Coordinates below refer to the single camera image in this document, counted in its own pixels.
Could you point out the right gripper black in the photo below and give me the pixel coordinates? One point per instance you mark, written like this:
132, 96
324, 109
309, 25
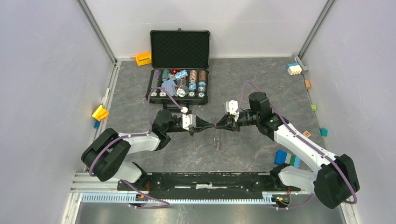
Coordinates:
231, 121

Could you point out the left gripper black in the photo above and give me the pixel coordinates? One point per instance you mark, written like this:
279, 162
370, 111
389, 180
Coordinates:
206, 125

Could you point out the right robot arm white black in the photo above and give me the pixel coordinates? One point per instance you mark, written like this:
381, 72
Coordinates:
331, 178

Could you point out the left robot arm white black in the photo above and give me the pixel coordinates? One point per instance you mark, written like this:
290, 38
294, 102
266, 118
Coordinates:
105, 157

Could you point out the blue playing card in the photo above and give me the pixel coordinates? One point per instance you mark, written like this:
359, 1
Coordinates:
170, 86

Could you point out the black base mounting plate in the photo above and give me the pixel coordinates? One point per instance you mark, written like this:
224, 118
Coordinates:
209, 185

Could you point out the blue green toy brick stack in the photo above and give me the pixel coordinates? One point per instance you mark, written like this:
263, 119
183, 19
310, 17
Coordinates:
282, 157

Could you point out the wooden letter cube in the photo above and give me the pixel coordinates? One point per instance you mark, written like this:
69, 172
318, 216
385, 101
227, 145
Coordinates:
307, 134

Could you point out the yellow box at back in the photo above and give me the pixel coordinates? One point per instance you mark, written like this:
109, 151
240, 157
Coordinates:
143, 59

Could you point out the blue white toy brick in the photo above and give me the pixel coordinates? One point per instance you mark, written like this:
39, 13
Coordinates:
294, 69

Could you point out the orange wooden cube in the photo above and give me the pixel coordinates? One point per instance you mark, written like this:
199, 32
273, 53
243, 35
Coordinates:
307, 84

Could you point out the teal small cube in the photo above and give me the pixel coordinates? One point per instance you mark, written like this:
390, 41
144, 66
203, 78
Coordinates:
323, 132

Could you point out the yellow orange block left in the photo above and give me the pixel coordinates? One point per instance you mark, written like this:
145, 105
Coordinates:
100, 113

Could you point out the small blue block left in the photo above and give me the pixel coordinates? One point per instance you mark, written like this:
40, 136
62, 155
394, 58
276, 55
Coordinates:
97, 124

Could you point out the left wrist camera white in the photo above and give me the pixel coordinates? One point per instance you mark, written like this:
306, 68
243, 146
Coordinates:
189, 120

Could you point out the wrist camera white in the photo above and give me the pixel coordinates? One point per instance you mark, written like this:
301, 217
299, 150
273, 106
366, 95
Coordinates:
231, 107
189, 120

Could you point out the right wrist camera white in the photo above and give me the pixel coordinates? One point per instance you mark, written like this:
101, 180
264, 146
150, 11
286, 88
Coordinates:
231, 107

